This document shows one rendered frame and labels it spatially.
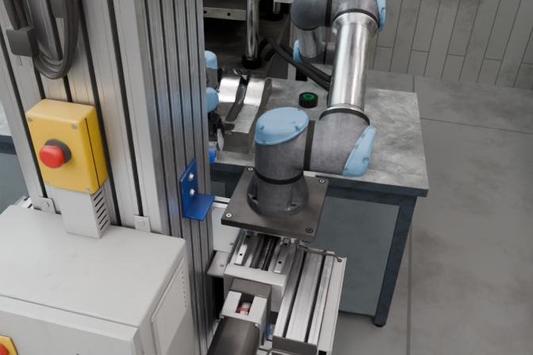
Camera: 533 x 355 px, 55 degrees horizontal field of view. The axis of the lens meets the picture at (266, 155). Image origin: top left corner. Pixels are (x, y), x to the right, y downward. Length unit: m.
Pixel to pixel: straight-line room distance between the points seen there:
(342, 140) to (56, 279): 0.62
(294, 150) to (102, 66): 0.50
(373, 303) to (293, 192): 1.14
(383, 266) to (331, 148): 1.05
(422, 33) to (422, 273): 2.28
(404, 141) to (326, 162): 0.92
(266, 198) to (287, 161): 0.12
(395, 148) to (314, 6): 0.77
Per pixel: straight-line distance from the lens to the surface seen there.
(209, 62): 1.58
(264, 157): 1.14
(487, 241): 2.92
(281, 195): 1.18
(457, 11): 4.32
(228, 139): 1.82
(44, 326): 0.83
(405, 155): 1.92
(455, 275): 2.68
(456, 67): 4.49
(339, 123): 1.13
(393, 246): 2.02
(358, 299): 2.24
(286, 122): 1.12
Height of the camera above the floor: 1.84
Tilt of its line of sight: 34 degrees down
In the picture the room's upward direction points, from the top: 2 degrees clockwise
